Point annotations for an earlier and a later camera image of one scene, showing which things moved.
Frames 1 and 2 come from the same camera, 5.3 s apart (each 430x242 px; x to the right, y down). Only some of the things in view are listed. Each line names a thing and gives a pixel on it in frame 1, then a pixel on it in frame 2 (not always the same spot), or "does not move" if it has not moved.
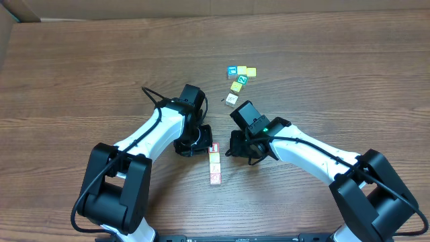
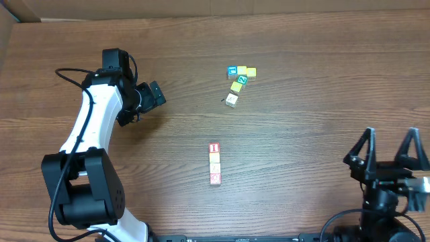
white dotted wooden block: [215, 168] does not move
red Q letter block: [215, 178] does not move
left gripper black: [205, 140] -> [149, 100]
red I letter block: [215, 148] does not move
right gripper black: [237, 148] -> [366, 166]
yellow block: [214, 157] does not move
